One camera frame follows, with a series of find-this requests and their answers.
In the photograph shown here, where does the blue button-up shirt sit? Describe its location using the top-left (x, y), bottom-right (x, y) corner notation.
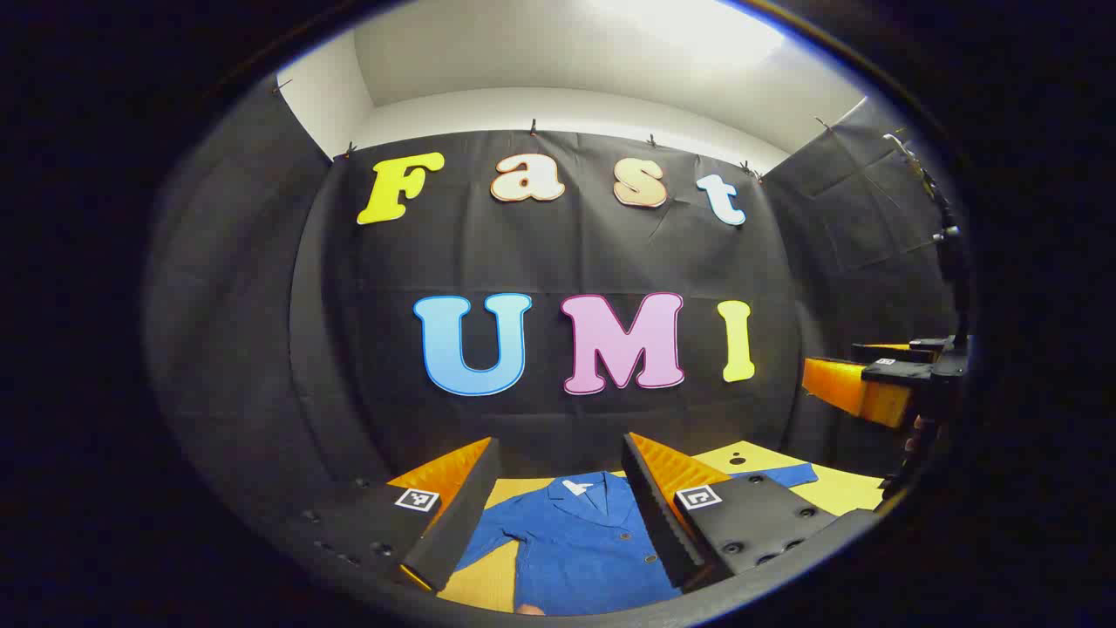
top-left (453, 462), bottom-right (820, 616)

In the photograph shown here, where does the black jointed pole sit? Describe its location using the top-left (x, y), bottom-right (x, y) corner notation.
top-left (882, 131), bottom-right (972, 343)

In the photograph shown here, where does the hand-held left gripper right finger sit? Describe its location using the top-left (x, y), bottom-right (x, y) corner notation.
top-left (621, 432), bottom-right (881, 594)

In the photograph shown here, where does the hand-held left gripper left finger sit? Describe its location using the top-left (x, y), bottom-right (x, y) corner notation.
top-left (296, 436), bottom-right (502, 594)

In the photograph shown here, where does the black backdrop cloth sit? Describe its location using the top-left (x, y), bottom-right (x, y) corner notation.
top-left (144, 74), bottom-right (969, 524)

